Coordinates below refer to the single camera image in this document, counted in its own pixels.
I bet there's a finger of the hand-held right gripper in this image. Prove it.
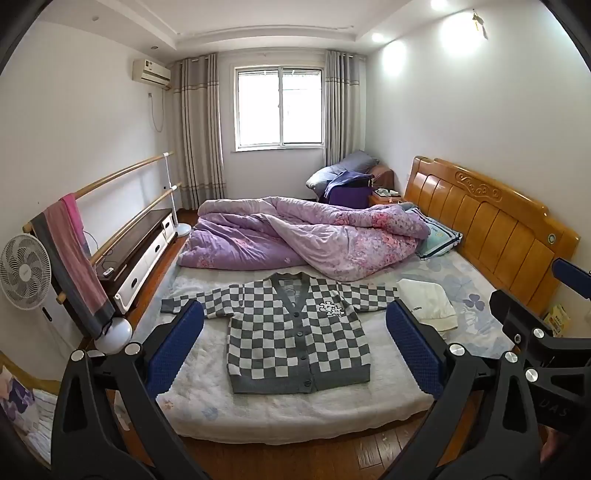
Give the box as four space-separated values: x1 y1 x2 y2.
551 257 591 283
489 288 591 370

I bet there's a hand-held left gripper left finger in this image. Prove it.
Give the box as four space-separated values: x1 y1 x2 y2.
51 300 211 480

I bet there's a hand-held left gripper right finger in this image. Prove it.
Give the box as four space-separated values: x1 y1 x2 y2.
385 298 542 480

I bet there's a grey white checkered cardigan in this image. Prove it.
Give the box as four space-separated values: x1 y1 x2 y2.
161 271 400 394

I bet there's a person's right hand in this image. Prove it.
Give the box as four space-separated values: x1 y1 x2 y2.
541 427 572 464

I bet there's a yellow box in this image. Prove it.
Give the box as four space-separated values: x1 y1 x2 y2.
544 304 572 332

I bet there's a folded white cloth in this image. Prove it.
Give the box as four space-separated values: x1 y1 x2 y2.
397 278 458 334

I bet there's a wooden bed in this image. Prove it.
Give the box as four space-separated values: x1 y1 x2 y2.
404 155 581 319

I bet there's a dark white TV cabinet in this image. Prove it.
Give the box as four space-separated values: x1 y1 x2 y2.
95 209 178 318

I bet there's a teal pillow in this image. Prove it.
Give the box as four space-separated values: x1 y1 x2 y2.
406 207 463 260

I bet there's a pink grey towel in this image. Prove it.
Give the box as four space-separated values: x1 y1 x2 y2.
31 193 116 340

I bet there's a wooden nightstand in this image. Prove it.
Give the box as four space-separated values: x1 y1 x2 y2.
368 187 406 208

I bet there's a purple floral quilt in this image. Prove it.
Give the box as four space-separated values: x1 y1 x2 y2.
178 196 430 282

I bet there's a purple cloth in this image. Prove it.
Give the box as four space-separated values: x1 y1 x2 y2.
323 172 375 208

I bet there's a floral printed cloth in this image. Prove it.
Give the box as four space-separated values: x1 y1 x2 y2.
0 362 54 467

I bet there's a white standing fan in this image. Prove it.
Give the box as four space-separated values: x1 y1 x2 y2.
0 233 75 344

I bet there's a brown chair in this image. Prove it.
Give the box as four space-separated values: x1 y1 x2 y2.
368 161 396 191

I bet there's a wooden ballet barre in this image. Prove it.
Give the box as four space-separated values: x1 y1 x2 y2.
23 151 192 356

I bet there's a blue grey pillow pile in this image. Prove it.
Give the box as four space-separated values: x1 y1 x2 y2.
306 151 380 200

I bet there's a grey striped curtain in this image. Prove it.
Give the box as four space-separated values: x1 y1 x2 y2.
173 53 228 212
323 48 369 168

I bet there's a window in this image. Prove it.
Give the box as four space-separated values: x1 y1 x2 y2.
222 62 328 160

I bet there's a white air conditioner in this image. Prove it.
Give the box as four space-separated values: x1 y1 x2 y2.
132 59 172 89

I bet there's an air conditioner cable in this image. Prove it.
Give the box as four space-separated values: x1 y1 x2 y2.
147 90 167 134

